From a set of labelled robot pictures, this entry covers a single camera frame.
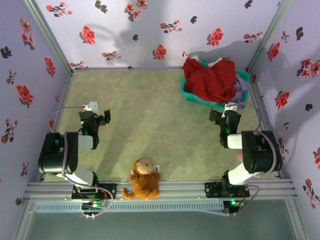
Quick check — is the red t-shirt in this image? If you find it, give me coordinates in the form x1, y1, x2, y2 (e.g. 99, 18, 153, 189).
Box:
180, 57, 238, 105

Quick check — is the teal plastic basket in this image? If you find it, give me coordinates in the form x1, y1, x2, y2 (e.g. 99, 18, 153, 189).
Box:
180, 61, 252, 111

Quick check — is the lavender t-shirt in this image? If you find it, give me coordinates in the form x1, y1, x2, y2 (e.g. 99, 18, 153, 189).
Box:
227, 74, 251, 110

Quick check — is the white t-shirt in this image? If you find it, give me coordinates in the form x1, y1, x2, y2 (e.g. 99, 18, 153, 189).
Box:
208, 57, 224, 68

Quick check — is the brown plush monkey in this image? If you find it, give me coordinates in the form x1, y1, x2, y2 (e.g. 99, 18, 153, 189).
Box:
121, 158, 162, 200

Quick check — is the circuit board with green light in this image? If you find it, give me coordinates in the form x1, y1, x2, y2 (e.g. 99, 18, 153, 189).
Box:
223, 198, 245, 215
81, 199, 107, 212

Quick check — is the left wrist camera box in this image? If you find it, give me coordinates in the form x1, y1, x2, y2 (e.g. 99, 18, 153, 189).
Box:
83, 101, 100, 113

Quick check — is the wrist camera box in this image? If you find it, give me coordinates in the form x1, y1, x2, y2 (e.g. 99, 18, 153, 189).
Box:
83, 101, 100, 113
224, 102, 238, 113

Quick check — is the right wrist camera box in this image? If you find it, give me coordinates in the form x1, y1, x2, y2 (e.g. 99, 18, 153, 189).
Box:
224, 102, 238, 113

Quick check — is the left arm lavender cable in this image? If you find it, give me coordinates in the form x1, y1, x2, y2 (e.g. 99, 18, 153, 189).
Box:
48, 105, 115, 220

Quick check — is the arm lavender cable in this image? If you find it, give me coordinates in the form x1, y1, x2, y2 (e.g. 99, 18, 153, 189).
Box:
48, 105, 115, 220
226, 101, 278, 216

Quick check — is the right arm lavender cable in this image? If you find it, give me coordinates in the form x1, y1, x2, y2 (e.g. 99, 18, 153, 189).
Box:
226, 101, 278, 216

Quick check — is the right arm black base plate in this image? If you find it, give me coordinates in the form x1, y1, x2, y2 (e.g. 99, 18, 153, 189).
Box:
204, 181, 251, 199

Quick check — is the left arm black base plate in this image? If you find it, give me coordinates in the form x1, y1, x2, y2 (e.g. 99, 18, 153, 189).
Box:
71, 183, 118, 200

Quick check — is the aluminium rail beam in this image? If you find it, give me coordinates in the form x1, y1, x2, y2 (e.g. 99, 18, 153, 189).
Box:
23, 178, 298, 201

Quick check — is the aluminium corner post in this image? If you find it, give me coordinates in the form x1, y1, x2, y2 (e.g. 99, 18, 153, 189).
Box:
24, 0, 75, 75
245, 0, 293, 73

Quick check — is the grey slotted cable duct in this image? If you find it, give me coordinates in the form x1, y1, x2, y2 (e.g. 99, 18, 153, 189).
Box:
33, 201, 225, 214

